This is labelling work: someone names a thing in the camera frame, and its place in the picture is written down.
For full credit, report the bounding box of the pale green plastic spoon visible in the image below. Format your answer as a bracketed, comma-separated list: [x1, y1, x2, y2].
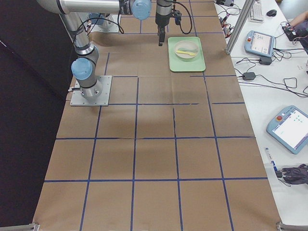
[177, 48, 198, 53]

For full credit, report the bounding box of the yellow plastic fork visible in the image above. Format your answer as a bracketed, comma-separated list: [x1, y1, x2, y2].
[176, 50, 197, 57]

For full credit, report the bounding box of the beige round plate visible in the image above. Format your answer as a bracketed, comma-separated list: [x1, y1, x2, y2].
[174, 40, 199, 59]

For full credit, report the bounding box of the black power adapter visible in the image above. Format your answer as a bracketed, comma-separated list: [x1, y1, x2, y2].
[242, 72, 256, 81]
[259, 57, 272, 65]

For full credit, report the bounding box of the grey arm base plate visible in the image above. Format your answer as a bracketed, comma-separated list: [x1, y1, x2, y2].
[89, 13, 121, 33]
[70, 76, 112, 106]

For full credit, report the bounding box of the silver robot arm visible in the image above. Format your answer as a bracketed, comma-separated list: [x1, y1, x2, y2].
[87, 13, 113, 32]
[38, 0, 175, 106]

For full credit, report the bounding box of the black computer mouse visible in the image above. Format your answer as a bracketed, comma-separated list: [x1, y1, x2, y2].
[266, 9, 277, 17]

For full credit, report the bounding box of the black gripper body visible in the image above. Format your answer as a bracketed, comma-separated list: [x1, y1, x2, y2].
[155, 4, 171, 28]

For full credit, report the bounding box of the aluminium frame post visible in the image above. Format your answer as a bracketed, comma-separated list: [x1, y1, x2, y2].
[225, 0, 255, 55]

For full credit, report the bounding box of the light green plastic tray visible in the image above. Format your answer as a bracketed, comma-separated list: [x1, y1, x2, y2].
[168, 37, 206, 72]

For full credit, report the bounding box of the brown paper table cover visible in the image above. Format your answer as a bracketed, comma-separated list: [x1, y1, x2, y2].
[33, 0, 280, 231]

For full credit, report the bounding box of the white keyboard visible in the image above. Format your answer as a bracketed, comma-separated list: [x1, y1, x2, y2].
[249, 0, 264, 23]

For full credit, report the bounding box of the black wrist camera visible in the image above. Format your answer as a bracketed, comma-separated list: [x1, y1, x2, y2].
[172, 10, 182, 26]

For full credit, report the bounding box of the blue teach pendant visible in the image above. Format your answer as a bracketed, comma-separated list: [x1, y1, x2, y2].
[244, 30, 275, 58]
[266, 105, 308, 154]

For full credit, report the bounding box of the near blue teach pendant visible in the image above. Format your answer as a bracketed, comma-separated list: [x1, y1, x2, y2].
[266, 105, 308, 154]

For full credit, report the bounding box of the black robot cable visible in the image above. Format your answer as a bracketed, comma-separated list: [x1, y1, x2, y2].
[172, 0, 195, 35]

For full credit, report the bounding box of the far blue teach pendant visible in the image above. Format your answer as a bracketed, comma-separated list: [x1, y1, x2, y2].
[244, 30, 275, 58]

